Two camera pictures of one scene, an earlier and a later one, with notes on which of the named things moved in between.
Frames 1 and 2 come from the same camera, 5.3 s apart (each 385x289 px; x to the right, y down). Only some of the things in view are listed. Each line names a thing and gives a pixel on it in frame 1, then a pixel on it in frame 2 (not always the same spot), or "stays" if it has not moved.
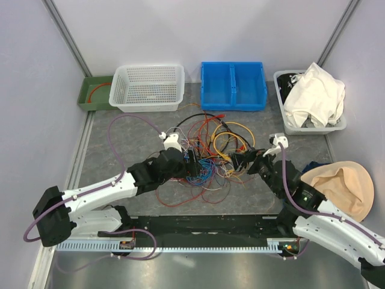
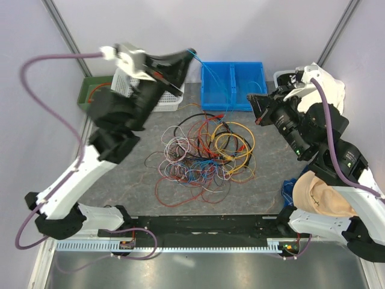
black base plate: [209, 227] stays
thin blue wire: [208, 167] to [215, 76]
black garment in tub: [285, 82] stays
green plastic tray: [94, 93] stays
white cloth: [316, 94] stays
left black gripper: [194, 167] to [175, 66]
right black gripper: [239, 159] to [264, 106]
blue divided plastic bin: [233, 86] stays
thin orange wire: [189, 104] stays
